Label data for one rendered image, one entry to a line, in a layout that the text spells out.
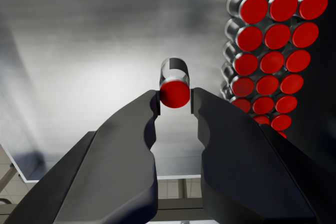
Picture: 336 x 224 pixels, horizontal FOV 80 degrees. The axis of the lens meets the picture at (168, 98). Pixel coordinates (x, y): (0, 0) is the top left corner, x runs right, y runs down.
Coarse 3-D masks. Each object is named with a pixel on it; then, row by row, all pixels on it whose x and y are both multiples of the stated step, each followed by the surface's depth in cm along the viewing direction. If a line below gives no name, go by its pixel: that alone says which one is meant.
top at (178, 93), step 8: (168, 80) 13; (176, 80) 12; (160, 88) 13; (168, 88) 13; (176, 88) 13; (184, 88) 13; (160, 96) 13; (168, 96) 13; (176, 96) 13; (184, 96) 13; (168, 104) 13; (176, 104) 13; (184, 104) 13
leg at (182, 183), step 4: (180, 180) 120; (184, 180) 120; (180, 184) 118; (184, 184) 118; (180, 188) 116; (184, 188) 115; (180, 192) 113; (184, 192) 113; (180, 196) 111; (184, 196) 111
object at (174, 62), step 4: (172, 60) 15; (176, 60) 15; (180, 60) 16; (172, 64) 14; (176, 64) 15; (180, 64) 15; (184, 64) 15; (172, 68) 14; (176, 68) 14; (180, 68) 14; (184, 68) 15; (188, 76) 14
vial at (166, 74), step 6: (168, 60) 16; (162, 66) 15; (168, 66) 14; (162, 72) 14; (168, 72) 14; (174, 72) 14; (180, 72) 14; (162, 78) 14; (168, 78) 13; (174, 78) 13; (180, 78) 13; (186, 78) 14
